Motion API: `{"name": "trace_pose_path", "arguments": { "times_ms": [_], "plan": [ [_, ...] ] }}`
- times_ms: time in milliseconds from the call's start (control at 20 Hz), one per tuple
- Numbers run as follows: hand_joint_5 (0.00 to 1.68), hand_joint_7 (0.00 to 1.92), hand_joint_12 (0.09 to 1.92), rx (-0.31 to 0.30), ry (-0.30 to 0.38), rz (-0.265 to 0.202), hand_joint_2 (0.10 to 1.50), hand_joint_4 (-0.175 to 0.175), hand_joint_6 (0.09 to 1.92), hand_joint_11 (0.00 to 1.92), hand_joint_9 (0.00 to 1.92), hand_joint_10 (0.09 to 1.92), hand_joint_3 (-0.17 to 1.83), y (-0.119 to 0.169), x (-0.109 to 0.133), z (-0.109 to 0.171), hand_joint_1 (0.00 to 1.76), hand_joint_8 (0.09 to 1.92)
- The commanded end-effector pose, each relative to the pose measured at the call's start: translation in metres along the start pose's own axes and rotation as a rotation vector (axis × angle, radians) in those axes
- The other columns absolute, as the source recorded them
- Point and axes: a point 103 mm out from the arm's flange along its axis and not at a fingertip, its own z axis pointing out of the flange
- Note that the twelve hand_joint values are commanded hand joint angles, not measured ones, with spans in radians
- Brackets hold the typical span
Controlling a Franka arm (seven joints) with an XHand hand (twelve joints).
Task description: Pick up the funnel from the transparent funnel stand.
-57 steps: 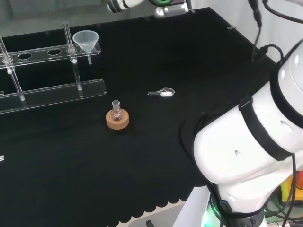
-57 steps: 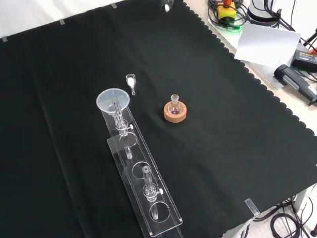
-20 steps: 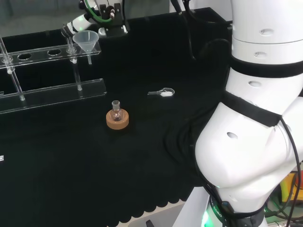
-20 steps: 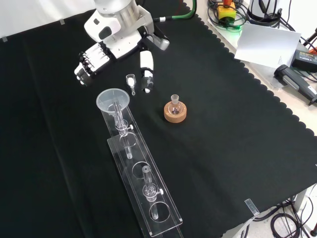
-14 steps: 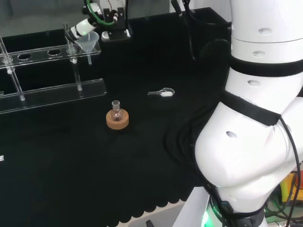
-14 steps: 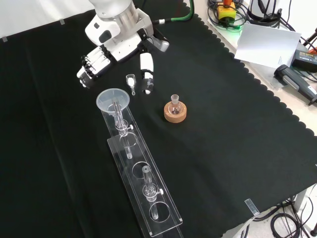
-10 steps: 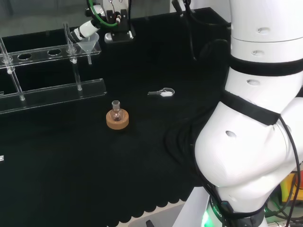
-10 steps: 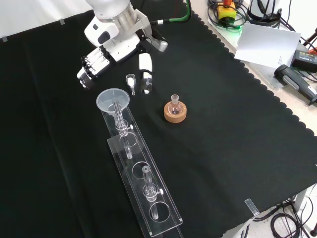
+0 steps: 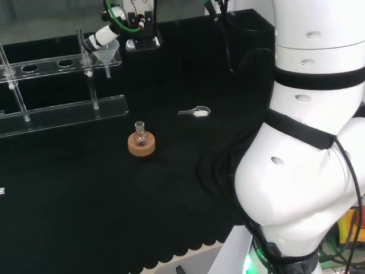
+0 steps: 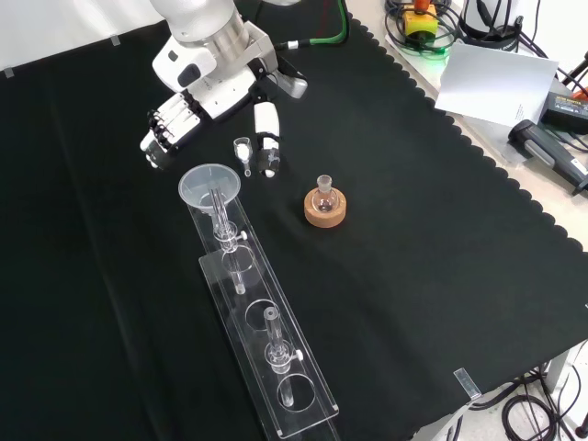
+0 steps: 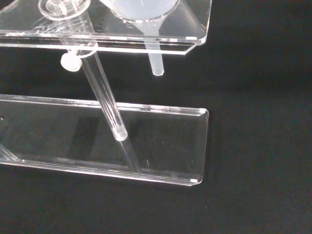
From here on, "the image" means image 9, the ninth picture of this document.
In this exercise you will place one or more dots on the small white label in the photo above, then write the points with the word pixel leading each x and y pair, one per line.
pixel 1 191

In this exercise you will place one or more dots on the black bench cloth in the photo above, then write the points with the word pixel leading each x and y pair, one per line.
pixel 85 199

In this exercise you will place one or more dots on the glass round-bottom flask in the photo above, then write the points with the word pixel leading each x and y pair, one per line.
pixel 141 137

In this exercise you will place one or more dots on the clear acrylic funnel stand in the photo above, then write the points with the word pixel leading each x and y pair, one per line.
pixel 57 114

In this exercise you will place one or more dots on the glass weighing funnel with powder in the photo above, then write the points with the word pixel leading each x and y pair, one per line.
pixel 201 113

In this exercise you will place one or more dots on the yellow stop button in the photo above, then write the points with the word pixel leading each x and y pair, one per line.
pixel 346 225

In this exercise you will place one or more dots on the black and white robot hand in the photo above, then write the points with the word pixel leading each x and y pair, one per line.
pixel 144 28

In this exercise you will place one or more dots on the translucent plastic funnel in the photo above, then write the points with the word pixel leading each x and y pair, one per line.
pixel 106 54

